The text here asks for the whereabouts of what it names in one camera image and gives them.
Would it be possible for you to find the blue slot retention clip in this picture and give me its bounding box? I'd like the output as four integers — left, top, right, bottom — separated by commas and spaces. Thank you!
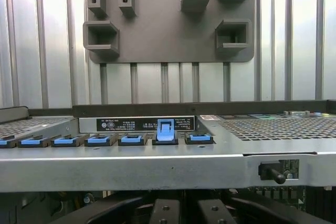
185, 132, 214, 145
152, 119, 179, 145
118, 132, 148, 146
0, 136, 16, 148
84, 133, 119, 147
51, 134, 90, 147
17, 136, 50, 148

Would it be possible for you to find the green motherboard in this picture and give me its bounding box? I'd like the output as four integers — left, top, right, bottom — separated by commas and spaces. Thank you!
246, 159, 307, 201

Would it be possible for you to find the grey black PC case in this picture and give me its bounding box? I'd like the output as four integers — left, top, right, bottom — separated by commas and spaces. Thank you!
0, 100, 336, 224

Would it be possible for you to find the grey parts rack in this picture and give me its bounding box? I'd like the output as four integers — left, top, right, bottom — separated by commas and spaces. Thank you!
82, 0, 263, 64

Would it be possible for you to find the black case latch pin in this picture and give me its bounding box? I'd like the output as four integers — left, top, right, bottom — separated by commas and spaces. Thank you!
258, 161, 286, 185

